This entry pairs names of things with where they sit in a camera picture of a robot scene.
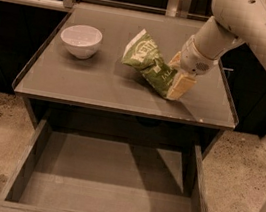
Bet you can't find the grey cabinet with glass top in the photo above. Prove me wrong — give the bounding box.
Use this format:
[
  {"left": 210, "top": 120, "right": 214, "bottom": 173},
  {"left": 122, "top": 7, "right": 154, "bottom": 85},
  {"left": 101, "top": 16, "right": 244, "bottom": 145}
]
[{"left": 5, "top": 0, "right": 255, "bottom": 163}]

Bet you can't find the white ceramic bowl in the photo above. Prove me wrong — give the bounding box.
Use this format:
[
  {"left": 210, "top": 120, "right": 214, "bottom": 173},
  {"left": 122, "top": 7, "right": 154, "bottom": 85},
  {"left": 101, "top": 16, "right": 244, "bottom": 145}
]
[{"left": 60, "top": 25, "right": 103, "bottom": 59}]

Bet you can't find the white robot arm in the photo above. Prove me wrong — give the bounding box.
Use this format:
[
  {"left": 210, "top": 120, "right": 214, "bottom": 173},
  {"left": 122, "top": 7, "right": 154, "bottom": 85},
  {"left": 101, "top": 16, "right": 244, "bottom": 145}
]
[{"left": 171, "top": 0, "right": 266, "bottom": 76}]

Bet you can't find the green jalapeno chip bag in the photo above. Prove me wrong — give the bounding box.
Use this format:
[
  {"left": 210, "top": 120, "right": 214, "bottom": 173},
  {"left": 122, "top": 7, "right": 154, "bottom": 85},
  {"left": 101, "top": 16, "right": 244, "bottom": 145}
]
[{"left": 121, "top": 30, "right": 178, "bottom": 99}]

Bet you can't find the grey open top drawer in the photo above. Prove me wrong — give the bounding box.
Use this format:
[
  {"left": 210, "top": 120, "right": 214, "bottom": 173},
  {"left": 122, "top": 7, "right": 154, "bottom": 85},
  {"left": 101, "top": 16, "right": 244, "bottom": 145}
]
[{"left": 0, "top": 115, "right": 209, "bottom": 212}]

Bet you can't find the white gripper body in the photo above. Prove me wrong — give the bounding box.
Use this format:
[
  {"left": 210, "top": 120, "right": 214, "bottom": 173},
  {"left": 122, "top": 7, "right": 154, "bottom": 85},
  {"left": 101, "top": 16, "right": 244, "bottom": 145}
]
[{"left": 180, "top": 36, "right": 218, "bottom": 76}]

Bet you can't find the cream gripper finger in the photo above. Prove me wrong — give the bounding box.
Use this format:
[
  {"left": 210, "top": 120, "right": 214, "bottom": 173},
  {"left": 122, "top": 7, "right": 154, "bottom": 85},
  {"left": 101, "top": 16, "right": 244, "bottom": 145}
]
[
  {"left": 168, "top": 52, "right": 181, "bottom": 70},
  {"left": 166, "top": 72, "right": 196, "bottom": 100}
]

